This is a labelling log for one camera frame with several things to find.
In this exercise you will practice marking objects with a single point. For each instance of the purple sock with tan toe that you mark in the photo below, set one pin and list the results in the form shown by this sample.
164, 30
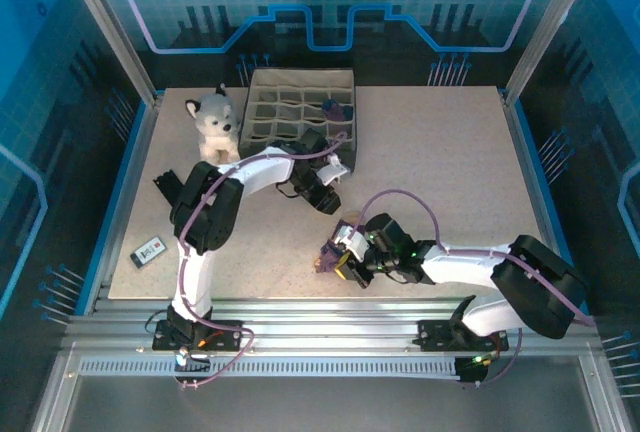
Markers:
329, 258

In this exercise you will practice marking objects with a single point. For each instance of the purple sock with orange cuff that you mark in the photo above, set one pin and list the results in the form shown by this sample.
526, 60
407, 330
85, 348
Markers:
335, 112

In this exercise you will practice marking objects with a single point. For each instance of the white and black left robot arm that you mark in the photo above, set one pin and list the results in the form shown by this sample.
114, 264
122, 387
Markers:
215, 232

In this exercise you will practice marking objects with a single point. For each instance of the grey fabric divider box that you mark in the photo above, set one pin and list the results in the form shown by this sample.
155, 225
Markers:
280, 102

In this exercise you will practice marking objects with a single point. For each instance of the grey white husky plush toy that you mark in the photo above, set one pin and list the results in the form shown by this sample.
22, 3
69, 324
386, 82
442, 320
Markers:
215, 119

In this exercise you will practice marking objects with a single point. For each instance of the grey metal platform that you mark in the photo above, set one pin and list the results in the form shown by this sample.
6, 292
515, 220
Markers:
325, 402

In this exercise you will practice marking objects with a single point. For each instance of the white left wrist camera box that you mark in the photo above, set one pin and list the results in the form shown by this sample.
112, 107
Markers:
332, 172

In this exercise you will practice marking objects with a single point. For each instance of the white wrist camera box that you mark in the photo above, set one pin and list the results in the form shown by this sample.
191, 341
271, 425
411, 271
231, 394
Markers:
355, 244
332, 172

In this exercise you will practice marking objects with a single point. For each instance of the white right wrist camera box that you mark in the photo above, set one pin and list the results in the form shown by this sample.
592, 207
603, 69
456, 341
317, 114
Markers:
355, 244

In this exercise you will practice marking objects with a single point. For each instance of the long aluminium frame beam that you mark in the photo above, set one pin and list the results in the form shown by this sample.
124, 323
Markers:
325, 322

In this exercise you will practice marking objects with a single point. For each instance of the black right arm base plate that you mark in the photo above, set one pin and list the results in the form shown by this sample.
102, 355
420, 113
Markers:
435, 334

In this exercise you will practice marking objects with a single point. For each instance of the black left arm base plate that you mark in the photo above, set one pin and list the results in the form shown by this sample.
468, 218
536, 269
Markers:
227, 334

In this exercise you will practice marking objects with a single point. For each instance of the aluminium side rail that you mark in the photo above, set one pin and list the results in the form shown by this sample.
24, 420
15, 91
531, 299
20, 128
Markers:
531, 152
125, 202

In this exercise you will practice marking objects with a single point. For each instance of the aluminium frame post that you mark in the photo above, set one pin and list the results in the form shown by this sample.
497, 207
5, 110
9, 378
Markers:
549, 27
111, 27

